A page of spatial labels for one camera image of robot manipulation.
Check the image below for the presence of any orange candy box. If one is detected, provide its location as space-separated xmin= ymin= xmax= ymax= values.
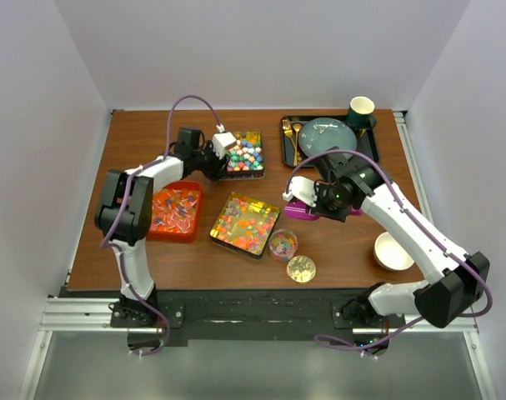
xmin=147 ymin=180 xmax=203 ymax=243

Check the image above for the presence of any black serving tray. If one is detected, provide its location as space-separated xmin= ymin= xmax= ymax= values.
xmin=279 ymin=115 xmax=380 ymax=168

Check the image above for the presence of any white paper bowl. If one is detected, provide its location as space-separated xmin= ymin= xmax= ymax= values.
xmin=373 ymin=232 xmax=414 ymax=272

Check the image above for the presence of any gold jar lid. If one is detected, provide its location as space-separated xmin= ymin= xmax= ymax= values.
xmin=286 ymin=255 xmax=317 ymax=284

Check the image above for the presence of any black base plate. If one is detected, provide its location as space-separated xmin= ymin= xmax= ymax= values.
xmin=110 ymin=288 xmax=406 ymax=351

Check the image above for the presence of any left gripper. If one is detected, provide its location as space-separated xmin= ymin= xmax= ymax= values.
xmin=192 ymin=140 xmax=230 ymax=182

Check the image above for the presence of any aluminium frame rail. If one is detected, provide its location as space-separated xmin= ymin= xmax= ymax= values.
xmin=38 ymin=297 xmax=478 ymax=333

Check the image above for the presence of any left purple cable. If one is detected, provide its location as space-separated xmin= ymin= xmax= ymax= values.
xmin=98 ymin=94 xmax=227 ymax=358

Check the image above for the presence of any blue ceramic plate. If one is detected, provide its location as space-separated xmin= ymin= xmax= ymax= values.
xmin=298 ymin=117 xmax=358 ymax=159

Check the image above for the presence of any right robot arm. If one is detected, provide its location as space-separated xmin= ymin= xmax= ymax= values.
xmin=298 ymin=147 xmax=493 ymax=328

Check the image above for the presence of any candy tin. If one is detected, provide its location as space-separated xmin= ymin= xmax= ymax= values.
xmin=209 ymin=192 xmax=281 ymax=260
xmin=220 ymin=131 xmax=265 ymax=181

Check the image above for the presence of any gold fork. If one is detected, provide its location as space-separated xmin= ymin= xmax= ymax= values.
xmin=282 ymin=117 xmax=300 ymax=166

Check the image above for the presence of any gold spoon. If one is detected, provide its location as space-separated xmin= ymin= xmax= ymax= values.
xmin=292 ymin=122 xmax=303 ymax=165

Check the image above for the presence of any clear plastic jar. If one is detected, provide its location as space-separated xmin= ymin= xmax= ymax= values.
xmin=268 ymin=228 xmax=298 ymax=262

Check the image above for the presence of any dark green cup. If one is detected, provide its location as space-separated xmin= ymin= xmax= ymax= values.
xmin=345 ymin=96 xmax=377 ymax=129

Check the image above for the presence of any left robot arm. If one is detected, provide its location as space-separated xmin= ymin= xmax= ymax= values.
xmin=94 ymin=125 xmax=237 ymax=327

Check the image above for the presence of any purple plastic scoop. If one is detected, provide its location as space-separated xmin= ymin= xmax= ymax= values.
xmin=284 ymin=199 xmax=363 ymax=223

